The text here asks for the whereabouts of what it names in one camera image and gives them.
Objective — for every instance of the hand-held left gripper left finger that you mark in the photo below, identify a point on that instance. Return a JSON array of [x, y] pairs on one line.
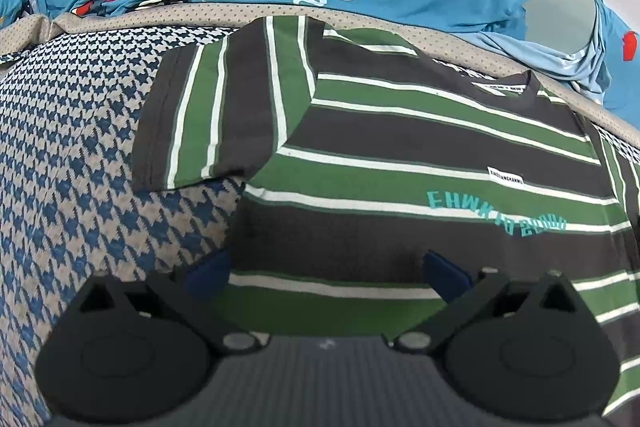
[[210, 274]]

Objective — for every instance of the blue beige houndstooth blanket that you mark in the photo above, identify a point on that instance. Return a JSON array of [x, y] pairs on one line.
[[65, 157]]

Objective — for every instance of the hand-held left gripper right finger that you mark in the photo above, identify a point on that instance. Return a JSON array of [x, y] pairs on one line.
[[445, 277]]

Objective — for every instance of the green grey striped t-shirt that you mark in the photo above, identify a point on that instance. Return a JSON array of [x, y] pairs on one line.
[[400, 132]]

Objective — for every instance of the grey bed panel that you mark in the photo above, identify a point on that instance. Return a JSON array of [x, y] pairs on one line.
[[565, 17]]

